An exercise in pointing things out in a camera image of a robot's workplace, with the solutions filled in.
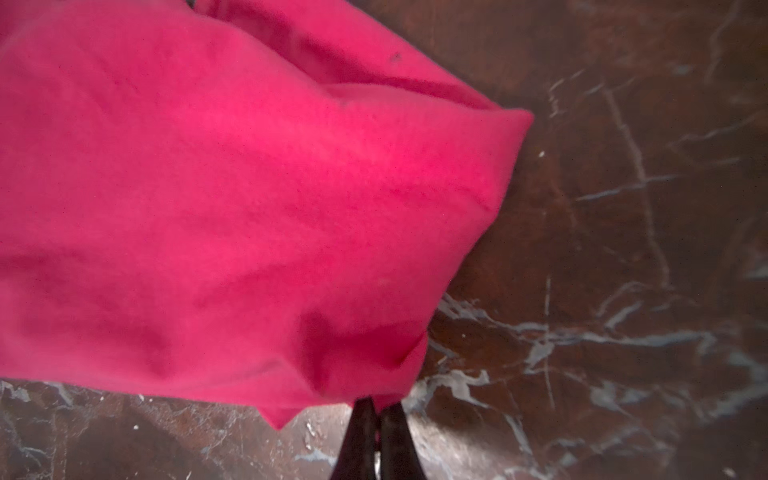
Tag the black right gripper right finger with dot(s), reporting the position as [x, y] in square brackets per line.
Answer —
[399, 457]

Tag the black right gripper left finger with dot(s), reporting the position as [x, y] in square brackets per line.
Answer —
[356, 458]

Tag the magenta t-shirt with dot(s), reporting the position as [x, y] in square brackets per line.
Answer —
[247, 202]

